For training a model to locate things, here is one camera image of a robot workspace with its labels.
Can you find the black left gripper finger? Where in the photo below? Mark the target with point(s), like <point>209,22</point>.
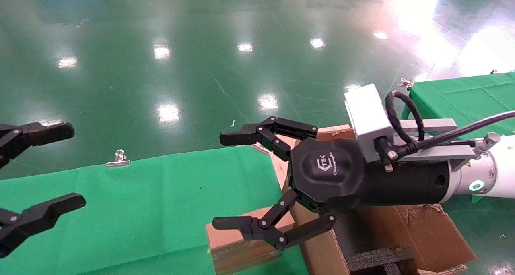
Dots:
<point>44,214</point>
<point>40,133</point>

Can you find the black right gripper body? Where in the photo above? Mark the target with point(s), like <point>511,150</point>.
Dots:
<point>334,174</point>

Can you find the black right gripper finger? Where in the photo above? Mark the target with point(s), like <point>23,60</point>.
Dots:
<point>267,226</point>
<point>265,132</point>

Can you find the small brown cardboard box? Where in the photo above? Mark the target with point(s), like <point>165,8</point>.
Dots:
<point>237,247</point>

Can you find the large open cardboard carton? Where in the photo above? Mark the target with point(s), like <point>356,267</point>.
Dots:
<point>422,234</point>

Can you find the metal binder clip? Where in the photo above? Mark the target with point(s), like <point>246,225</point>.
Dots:
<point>260,148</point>
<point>118,160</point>
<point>495,71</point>
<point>406,83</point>

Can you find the black foam insert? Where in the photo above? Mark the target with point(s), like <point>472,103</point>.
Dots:
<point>374,261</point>

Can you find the large green table cloth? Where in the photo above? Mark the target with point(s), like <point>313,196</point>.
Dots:
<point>141,210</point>

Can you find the green cloth with clips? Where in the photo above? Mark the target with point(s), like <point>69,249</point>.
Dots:
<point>466,98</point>

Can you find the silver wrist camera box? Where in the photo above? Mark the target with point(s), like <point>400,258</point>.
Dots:
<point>368,118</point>

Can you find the silver camera mount bracket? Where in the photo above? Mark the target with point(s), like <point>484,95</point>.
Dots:
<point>438,152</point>

